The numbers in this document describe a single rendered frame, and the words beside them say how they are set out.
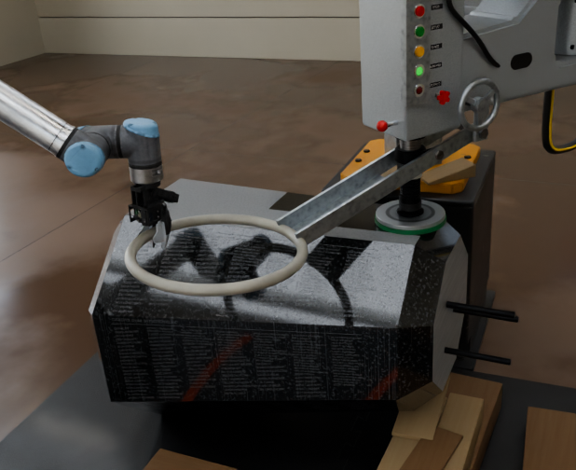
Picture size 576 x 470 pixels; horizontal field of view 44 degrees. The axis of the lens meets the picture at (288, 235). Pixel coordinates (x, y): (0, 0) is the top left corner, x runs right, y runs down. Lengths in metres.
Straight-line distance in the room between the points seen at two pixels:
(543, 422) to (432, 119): 1.17
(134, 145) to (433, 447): 1.27
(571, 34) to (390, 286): 0.98
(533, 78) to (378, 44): 0.52
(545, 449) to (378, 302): 0.83
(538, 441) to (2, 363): 2.28
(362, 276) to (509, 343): 1.28
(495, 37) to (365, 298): 0.82
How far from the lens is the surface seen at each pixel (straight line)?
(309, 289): 2.15
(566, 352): 3.26
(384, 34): 2.03
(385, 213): 2.26
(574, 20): 2.47
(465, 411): 2.51
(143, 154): 1.97
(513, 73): 2.25
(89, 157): 1.85
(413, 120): 2.03
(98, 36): 10.53
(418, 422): 2.43
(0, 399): 3.30
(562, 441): 2.64
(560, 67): 2.40
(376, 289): 2.10
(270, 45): 9.08
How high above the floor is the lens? 1.81
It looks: 25 degrees down
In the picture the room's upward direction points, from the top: 4 degrees counter-clockwise
